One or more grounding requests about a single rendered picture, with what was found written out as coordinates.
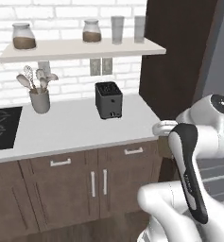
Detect tall dark brown cabinet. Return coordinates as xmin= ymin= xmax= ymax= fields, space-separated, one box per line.
xmin=138 ymin=0 xmax=219 ymax=122

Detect grey utensil pot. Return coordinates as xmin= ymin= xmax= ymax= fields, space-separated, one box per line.
xmin=28 ymin=89 xmax=51 ymax=114

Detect grey wall outlet plate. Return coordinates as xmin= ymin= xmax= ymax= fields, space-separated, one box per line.
xmin=101 ymin=57 xmax=113 ymax=76
xmin=89 ymin=58 xmax=102 ymax=77

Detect black hob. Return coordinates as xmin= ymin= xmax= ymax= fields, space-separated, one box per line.
xmin=0 ymin=106 xmax=24 ymax=152

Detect white drawer handle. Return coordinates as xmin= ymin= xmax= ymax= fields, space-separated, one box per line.
xmin=49 ymin=158 xmax=72 ymax=167
xmin=123 ymin=147 xmax=145 ymax=156

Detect large glass jar brown contents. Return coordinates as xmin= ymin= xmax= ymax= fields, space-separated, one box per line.
xmin=11 ymin=22 xmax=38 ymax=50

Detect white wall shelf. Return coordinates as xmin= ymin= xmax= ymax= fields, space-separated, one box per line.
xmin=0 ymin=37 xmax=167 ymax=64

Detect wooden spoon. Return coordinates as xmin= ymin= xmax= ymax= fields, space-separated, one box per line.
xmin=15 ymin=73 xmax=35 ymax=95

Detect clear drinking glass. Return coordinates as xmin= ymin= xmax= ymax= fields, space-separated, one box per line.
xmin=110 ymin=15 xmax=126 ymax=45
xmin=133 ymin=15 xmax=146 ymax=44

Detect dark grey toaster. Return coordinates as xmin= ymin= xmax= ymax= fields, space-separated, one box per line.
xmin=95 ymin=80 xmax=124 ymax=120

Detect white cupboard door handle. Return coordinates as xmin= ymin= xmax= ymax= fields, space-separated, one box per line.
xmin=90 ymin=170 xmax=96 ymax=199
xmin=102 ymin=168 xmax=109 ymax=196

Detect brown drawer front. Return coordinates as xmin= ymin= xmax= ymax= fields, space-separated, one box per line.
xmin=28 ymin=149 xmax=99 ymax=182
xmin=97 ymin=140 xmax=160 ymax=169

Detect wide brown cupboard door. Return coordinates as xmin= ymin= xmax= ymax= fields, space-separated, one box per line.
xmin=0 ymin=160 xmax=41 ymax=242

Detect pale serving spoon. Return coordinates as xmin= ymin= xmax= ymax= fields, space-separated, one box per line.
xmin=45 ymin=72 xmax=60 ymax=91

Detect wire whisk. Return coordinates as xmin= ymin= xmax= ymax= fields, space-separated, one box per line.
xmin=23 ymin=64 xmax=37 ymax=91

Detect small glass jar brown contents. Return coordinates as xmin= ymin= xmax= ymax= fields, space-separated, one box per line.
xmin=81 ymin=19 xmax=103 ymax=43

